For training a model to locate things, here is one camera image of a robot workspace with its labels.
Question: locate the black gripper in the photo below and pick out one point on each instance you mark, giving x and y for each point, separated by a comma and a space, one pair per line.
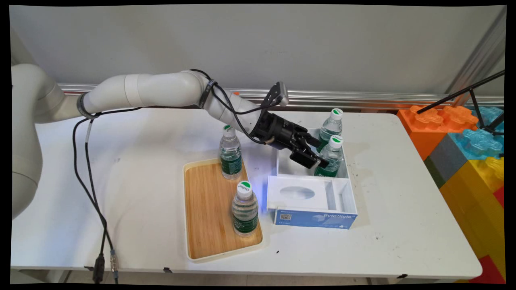
278, 131

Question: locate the small green-label water bottle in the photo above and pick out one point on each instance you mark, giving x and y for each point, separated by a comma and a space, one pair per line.
230, 161
245, 213
330, 127
333, 157

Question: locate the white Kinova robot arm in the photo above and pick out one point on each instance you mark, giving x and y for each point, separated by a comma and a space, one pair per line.
153, 88

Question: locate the white open box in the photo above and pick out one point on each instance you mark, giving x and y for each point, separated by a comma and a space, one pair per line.
284, 167

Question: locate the white and blue box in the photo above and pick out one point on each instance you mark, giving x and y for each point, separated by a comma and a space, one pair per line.
314, 219

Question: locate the big orange toy block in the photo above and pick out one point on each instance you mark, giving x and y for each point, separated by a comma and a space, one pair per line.
427, 125

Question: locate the wooden tray with cream rim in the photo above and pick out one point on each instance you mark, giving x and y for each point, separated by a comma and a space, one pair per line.
207, 217

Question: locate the black tripod stand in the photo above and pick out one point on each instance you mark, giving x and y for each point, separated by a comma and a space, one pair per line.
451, 96

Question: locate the big translucent blue toy block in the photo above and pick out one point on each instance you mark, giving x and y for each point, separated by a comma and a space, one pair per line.
489, 114
477, 143

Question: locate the big yellow toy block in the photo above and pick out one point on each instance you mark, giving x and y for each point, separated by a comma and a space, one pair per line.
475, 201

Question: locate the big red toy block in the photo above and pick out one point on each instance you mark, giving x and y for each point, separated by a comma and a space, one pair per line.
489, 272

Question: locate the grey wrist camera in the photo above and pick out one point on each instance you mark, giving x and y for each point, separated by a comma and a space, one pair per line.
280, 93

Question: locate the aluminium wall rail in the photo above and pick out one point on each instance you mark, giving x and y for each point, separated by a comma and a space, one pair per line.
363, 98

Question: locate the aluminium frame post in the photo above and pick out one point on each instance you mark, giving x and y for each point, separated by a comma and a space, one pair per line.
479, 52

